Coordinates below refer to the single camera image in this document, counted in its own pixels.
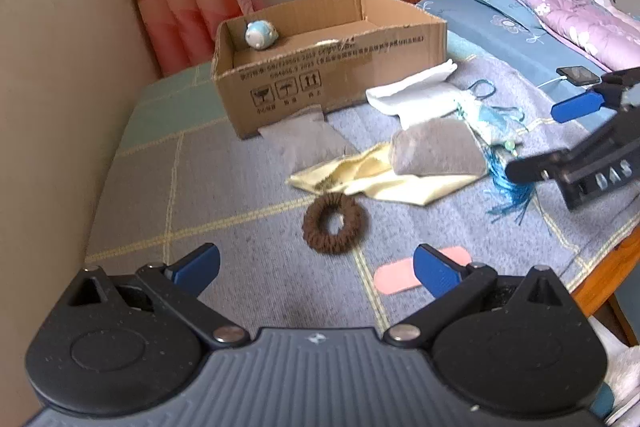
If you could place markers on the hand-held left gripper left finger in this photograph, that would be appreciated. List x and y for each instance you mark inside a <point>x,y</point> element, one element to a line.
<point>200,264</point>

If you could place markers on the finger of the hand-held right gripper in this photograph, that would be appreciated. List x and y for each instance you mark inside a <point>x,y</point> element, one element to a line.
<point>535,168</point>
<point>575,107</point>

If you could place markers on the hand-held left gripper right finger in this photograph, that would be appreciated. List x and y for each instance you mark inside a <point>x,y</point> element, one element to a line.
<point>435,272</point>

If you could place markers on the pink oblong pad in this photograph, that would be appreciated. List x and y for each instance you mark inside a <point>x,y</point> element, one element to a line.
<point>395,279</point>

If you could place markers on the light blue tasselled sachet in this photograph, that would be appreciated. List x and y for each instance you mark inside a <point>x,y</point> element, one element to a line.
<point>482,117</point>

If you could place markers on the pale yellow cloth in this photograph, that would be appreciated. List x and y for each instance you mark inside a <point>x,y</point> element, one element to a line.
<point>380,187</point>

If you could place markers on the grey cloth pouch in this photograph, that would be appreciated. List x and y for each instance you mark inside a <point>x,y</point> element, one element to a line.
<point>305,139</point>
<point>435,147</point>

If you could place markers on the brown scrunchie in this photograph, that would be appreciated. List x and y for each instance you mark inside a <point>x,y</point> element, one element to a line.
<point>312,227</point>

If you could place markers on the white towel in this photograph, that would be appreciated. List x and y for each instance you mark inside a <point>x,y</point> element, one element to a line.
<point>400,97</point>

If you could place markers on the cardboard box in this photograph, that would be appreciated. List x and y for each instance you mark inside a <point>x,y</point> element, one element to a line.
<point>350,72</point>

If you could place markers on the black phone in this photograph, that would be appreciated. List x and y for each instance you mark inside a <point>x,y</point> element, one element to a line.
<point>577,75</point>

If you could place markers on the grey checked blanket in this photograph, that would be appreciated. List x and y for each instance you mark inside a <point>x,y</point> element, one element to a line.
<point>175,187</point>

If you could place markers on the purple floral quilt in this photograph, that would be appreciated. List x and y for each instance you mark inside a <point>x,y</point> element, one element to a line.
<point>565,2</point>

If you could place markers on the blue floral pillow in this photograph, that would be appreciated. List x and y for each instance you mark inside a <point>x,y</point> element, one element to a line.
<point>500,17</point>

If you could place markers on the blue bed sheet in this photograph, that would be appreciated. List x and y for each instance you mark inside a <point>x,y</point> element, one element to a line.
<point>445,12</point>

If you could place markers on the blue and white plush toy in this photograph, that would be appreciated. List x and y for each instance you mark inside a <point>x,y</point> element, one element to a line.
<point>260,34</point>

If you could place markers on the wooden bed rail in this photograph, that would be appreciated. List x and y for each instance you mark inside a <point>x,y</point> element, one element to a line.
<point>610,267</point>

